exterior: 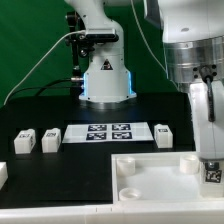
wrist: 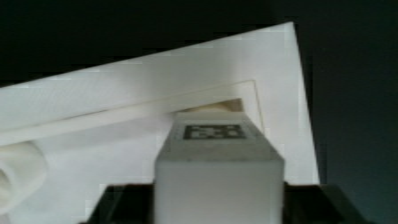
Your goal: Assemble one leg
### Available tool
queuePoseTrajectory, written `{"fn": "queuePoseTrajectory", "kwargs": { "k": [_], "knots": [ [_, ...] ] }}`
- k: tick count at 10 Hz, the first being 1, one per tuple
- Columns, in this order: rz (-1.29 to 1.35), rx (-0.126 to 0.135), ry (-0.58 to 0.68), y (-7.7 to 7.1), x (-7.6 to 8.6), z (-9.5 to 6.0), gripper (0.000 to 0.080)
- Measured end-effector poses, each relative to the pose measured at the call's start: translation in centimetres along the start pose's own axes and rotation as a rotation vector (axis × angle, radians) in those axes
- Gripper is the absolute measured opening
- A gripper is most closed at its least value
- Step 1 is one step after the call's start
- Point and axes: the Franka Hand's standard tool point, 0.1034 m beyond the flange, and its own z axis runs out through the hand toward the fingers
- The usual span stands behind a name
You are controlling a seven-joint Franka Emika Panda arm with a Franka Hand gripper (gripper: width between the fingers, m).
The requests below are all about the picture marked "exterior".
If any white sheet with tags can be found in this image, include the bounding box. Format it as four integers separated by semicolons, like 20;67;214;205
63;122;153;143

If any black cable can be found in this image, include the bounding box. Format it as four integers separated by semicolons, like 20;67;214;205
2;78;84;108

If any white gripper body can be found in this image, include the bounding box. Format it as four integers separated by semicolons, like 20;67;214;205
188;81;224;160

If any white left wall block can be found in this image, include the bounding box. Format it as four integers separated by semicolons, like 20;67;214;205
0;162;8;190

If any white front wall rail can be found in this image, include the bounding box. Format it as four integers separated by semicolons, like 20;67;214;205
0;201;224;224

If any black camera stand pole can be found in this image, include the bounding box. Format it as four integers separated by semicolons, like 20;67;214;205
65;11;85;101

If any white cable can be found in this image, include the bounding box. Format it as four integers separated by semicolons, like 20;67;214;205
3;29;87;107

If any white square table top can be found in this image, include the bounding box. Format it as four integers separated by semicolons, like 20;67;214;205
111;152;224;203

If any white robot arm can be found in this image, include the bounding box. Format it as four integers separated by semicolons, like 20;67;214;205
64;0;224;161

